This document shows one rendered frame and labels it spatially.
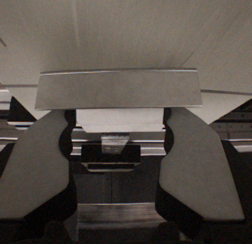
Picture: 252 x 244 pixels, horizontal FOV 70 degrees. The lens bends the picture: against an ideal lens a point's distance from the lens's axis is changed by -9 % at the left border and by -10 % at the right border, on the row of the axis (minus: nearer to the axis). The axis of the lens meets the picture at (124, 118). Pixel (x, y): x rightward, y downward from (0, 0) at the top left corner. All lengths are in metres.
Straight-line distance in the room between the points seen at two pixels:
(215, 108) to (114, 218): 0.14
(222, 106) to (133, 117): 0.08
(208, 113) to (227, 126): 0.37
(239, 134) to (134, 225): 0.43
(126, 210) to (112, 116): 0.10
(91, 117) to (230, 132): 0.44
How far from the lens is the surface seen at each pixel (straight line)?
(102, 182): 0.72
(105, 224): 0.21
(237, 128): 0.58
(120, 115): 0.17
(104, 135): 0.25
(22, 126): 0.24
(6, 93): 0.23
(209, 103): 0.16
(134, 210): 0.21
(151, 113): 0.17
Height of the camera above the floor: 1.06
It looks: 18 degrees down
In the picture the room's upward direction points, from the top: 179 degrees clockwise
